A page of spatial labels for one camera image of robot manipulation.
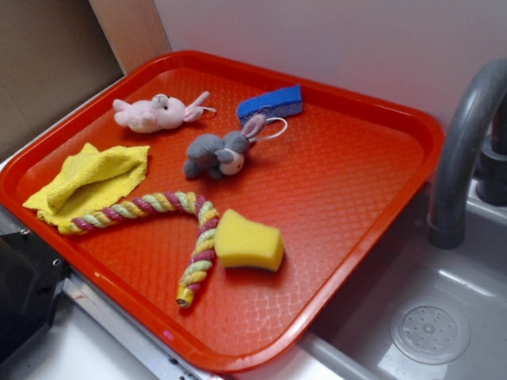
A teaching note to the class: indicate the red plastic tray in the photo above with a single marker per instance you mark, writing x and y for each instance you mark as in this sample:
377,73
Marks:
332,183

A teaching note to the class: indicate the pink plush bunny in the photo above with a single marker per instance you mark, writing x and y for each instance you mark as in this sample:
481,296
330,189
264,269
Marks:
158,114

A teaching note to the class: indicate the gray plush bunny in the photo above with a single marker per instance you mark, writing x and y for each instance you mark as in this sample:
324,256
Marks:
225,156

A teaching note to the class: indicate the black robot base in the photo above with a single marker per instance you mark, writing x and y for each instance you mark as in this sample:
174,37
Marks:
32,276

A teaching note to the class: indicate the yellow sponge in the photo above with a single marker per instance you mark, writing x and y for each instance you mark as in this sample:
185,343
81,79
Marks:
241,243

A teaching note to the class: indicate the blue sponge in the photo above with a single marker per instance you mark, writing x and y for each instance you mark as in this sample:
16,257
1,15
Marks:
283,103

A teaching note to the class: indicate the multicolour twisted rope toy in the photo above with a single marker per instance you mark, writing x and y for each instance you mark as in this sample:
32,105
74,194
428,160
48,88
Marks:
201,260

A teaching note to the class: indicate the yellow cloth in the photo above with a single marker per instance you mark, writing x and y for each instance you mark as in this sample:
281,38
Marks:
90,181

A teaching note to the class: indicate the gray toy faucet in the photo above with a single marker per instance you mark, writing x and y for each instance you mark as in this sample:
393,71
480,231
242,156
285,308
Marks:
475,143

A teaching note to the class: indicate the brown cardboard panel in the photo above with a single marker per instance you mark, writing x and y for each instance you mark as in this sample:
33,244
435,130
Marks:
55,55

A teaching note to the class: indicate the gray toy sink basin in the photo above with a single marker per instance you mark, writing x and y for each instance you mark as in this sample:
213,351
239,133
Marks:
413,311

